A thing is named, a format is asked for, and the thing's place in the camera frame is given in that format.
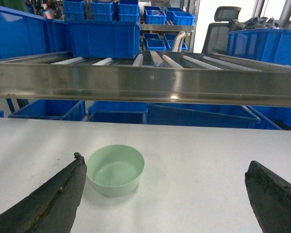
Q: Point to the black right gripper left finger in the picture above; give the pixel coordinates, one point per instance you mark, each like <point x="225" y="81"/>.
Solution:
<point x="52" y="207"/>

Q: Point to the small blue bin back shelf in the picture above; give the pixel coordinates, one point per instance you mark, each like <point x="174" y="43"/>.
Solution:
<point x="155" y="17"/>

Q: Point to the blue bin lower middle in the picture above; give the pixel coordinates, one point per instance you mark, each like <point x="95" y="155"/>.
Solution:
<point x="118" y="112"/>

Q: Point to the light green bowl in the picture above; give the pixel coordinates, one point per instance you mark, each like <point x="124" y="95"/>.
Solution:
<point x="115" y="170"/>

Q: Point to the large blue bin on shelf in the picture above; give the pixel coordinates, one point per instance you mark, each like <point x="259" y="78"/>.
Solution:
<point x="104" y="39"/>

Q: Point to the blue bin lower left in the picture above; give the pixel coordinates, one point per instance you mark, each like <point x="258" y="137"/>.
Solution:
<point x="71" y="110"/>

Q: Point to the blue bin lower right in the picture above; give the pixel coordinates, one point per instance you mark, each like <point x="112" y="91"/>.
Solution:
<point x="201" y="115"/>

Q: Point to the blue bin right on shelf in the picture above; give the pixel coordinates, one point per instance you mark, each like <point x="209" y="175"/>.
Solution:
<point x="266" y="45"/>

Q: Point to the black mesh office chair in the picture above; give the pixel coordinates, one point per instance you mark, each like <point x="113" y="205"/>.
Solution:
<point x="226" y="19"/>

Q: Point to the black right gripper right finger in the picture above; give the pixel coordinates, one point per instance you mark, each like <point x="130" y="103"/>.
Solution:
<point x="270" y="198"/>

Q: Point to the stainless steel roller shelf rack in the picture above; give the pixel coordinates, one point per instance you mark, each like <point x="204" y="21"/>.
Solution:
<point x="150" y="77"/>

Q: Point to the small blue bin top stack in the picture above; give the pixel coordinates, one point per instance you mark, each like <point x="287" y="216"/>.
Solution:
<point x="103" y="10"/>

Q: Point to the large blue bin far left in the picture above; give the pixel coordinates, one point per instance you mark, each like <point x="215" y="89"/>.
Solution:
<point x="24" y="34"/>

